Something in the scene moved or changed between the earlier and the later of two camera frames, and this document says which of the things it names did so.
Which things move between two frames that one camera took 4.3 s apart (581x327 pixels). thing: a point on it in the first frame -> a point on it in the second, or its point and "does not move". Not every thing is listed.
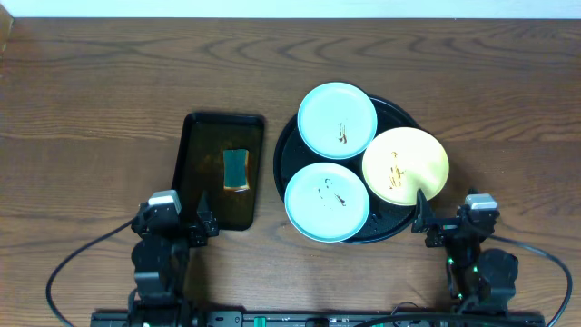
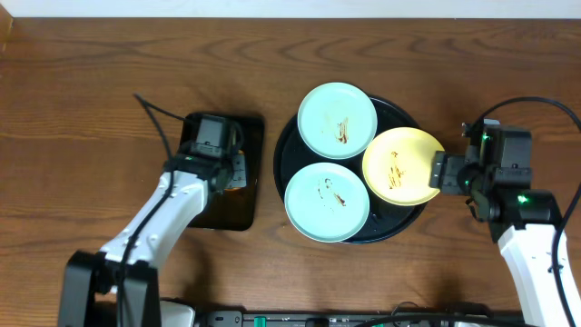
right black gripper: x=425 y=220 -> x=442 y=173
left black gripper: x=182 y=230 -> x=239 y=171
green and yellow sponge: x=236 y=169 does not move
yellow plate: x=399 y=161 does not move
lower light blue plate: x=327 y=202 does not move
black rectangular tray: x=200 y=167 does not move
